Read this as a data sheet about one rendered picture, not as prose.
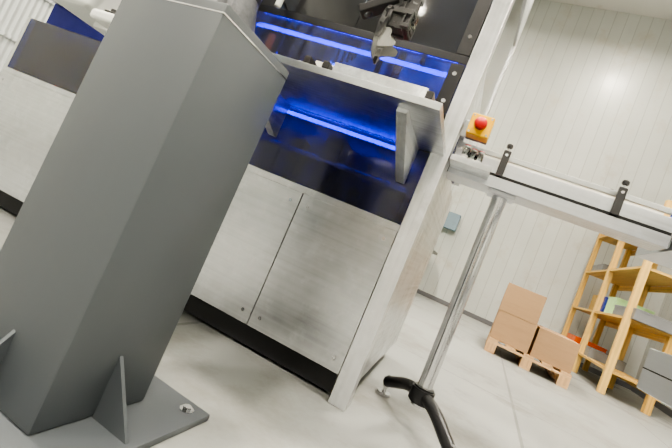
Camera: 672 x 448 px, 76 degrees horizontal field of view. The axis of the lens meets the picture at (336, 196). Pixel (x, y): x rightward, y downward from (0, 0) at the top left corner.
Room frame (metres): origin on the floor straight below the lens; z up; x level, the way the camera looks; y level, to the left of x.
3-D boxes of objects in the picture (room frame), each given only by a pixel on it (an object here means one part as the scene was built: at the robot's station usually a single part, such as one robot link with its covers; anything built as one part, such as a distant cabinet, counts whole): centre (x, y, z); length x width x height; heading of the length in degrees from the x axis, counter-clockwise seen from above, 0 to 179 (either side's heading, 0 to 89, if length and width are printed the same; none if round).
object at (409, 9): (1.14, 0.03, 1.12); 0.09 x 0.08 x 0.12; 72
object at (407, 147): (1.24, -0.12, 0.80); 0.34 x 0.03 x 0.13; 162
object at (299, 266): (2.16, 0.54, 0.44); 2.06 x 1.00 x 0.88; 72
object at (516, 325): (4.54, -2.46, 0.35); 1.19 x 0.85 x 0.70; 151
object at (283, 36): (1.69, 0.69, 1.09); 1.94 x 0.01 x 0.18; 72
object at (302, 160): (1.70, 0.71, 0.73); 1.98 x 0.01 x 0.25; 72
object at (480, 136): (1.37, -0.35, 1.00); 0.08 x 0.07 x 0.07; 162
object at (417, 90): (1.23, -0.04, 0.90); 0.34 x 0.26 x 0.04; 161
